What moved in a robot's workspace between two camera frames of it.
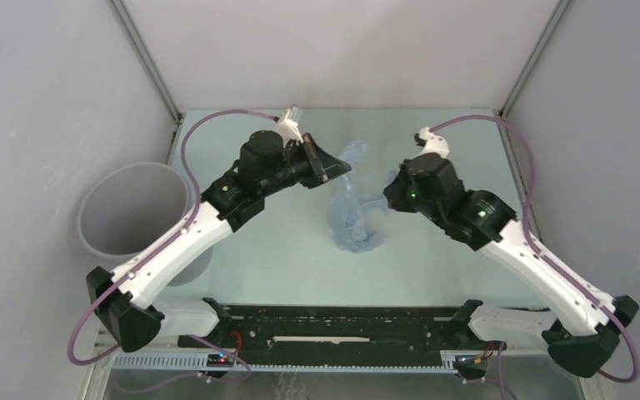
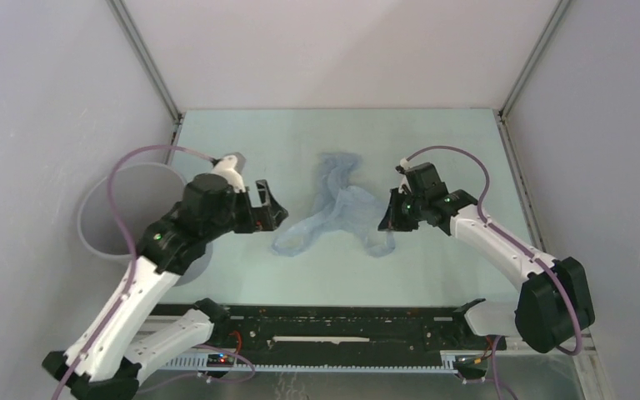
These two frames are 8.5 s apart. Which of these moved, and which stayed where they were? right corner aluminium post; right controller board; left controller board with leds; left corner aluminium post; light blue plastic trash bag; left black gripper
Moved: light blue plastic trash bag; left black gripper
Stayed: right corner aluminium post; left corner aluminium post; left controller board with leds; right controller board
